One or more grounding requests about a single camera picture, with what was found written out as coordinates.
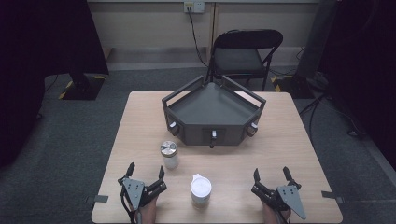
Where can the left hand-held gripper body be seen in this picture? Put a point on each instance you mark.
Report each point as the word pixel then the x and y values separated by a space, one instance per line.
pixel 134 190

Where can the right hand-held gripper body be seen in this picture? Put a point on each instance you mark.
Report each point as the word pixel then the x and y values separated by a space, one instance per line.
pixel 288 196

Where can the glass jar with metal lid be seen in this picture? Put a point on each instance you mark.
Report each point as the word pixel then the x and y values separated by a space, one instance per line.
pixel 169 154

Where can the spice jar with white lid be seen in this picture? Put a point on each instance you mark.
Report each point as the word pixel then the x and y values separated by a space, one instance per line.
pixel 200 189

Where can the dark grey corner rack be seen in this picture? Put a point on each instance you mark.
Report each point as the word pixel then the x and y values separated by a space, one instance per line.
pixel 211 112

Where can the person's left hand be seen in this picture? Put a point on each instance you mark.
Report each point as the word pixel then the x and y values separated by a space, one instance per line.
pixel 149 211

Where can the person's right hand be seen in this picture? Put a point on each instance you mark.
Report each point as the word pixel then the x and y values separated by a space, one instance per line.
pixel 270 215

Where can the grey table clamp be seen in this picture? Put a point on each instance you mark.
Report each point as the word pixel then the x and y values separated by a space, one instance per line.
pixel 333 196
pixel 98 198

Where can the black stand base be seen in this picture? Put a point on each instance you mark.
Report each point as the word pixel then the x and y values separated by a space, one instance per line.
pixel 82 88
pixel 292 88

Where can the black folding chair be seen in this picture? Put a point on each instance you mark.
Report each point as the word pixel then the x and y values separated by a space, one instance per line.
pixel 239 57

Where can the black curtain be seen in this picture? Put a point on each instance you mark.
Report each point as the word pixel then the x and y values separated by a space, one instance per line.
pixel 37 62
pixel 364 62

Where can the grey stand column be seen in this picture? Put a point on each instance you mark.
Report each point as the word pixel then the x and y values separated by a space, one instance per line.
pixel 316 40

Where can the wall power outlet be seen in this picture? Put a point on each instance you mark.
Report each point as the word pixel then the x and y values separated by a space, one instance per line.
pixel 194 6

